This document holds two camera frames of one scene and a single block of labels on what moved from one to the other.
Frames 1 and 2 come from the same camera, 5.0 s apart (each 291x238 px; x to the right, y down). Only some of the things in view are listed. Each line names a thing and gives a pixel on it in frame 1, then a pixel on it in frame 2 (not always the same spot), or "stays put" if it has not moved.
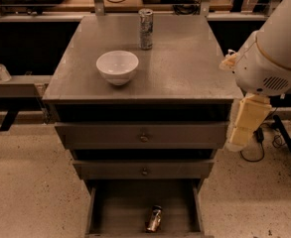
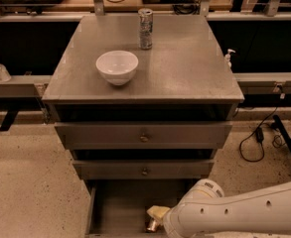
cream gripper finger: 252,111 → 158,211
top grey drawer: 143,135 stays put
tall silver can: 146,22 stays put
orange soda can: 155,217 stays put
